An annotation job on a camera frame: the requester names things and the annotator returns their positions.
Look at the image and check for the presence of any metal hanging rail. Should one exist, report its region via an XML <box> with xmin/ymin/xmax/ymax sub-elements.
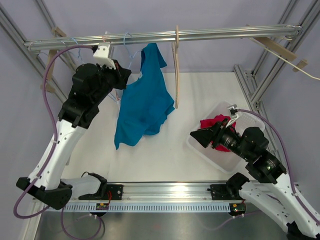
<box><xmin>24</xmin><ymin>24</ymin><xmax>303</xmax><ymax>52</ymax></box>

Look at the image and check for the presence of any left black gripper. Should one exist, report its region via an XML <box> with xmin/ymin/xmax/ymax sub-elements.
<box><xmin>91</xmin><ymin>59</ymin><xmax>131</xmax><ymax>105</ymax></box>

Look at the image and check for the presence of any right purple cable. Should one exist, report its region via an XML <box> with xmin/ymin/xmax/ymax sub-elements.
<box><xmin>236</xmin><ymin>108</ymin><xmax>320</xmax><ymax>225</ymax></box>

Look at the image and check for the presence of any white mesh shirt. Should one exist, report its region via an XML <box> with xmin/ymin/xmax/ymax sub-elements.
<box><xmin>109</xmin><ymin>46</ymin><xmax>123</xmax><ymax>104</ymax></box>

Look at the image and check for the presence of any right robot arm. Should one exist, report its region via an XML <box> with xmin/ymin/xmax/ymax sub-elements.
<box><xmin>190</xmin><ymin>119</ymin><xmax>320</xmax><ymax>240</ymax></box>

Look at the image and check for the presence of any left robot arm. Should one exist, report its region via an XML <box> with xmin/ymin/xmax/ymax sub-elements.
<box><xmin>16</xmin><ymin>60</ymin><xmax>132</xmax><ymax>210</ymax></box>

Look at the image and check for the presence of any blue t shirt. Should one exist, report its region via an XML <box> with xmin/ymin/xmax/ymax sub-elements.
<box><xmin>114</xmin><ymin>43</ymin><xmax>175</xmax><ymax>149</ymax></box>

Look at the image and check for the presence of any wooden bracket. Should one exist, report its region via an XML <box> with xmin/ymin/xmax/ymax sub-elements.
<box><xmin>249</xmin><ymin>36</ymin><xmax>309</xmax><ymax>72</ymax></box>
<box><xmin>40</xmin><ymin>26</ymin><xmax>67</xmax><ymax>93</ymax></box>

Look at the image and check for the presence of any red t shirt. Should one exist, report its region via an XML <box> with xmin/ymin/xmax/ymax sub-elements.
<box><xmin>199</xmin><ymin>114</ymin><xmax>233</xmax><ymax>153</ymax></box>

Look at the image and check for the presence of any light blue wire hanger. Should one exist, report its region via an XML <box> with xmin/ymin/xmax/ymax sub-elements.
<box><xmin>122</xmin><ymin>31</ymin><xmax>142</xmax><ymax>69</ymax></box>

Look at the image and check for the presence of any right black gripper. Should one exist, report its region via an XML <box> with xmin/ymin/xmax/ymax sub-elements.
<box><xmin>189</xmin><ymin>117</ymin><xmax>251</xmax><ymax>161</ymax></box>

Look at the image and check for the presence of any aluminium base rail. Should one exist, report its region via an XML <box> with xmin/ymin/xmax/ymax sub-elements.
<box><xmin>32</xmin><ymin>181</ymin><xmax>305</xmax><ymax>213</ymax></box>

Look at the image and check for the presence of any left wooden bracket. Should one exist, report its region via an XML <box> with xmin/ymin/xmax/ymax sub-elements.
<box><xmin>40</xmin><ymin>26</ymin><xmax>67</xmax><ymax>93</ymax></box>

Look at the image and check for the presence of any right wooden bracket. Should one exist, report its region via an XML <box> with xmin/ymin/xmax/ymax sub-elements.
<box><xmin>249</xmin><ymin>36</ymin><xmax>309</xmax><ymax>72</ymax></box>

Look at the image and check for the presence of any white plastic basket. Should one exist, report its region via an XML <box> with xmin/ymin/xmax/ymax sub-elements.
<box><xmin>186</xmin><ymin>100</ymin><xmax>265</xmax><ymax>174</ymax></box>

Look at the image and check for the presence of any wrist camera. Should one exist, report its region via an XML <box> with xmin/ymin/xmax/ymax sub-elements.
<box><xmin>93</xmin><ymin>42</ymin><xmax>116</xmax><ymax>70</ymax></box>
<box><xmin>226</xmin><ymin>104</ymin><xmax>242</xmax><ymax>127</ymax></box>

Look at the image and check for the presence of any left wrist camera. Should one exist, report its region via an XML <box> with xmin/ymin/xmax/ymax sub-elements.
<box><xmin>93</xmin><ymin>42</ymin><xmax>116</xmax><ymax>70</ymax></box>

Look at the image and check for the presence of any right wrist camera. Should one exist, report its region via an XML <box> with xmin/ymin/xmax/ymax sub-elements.
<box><xmin>226</xmin><ymin>104</ymin><xmax>242</xmax><ymax>127</ymax></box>

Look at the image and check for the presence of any wooden hanger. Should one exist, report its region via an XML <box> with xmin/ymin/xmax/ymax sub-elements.
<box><xmin>171</xmin><ymin>25</ymin><xmax>180</xmax><ymax>109</ymax></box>

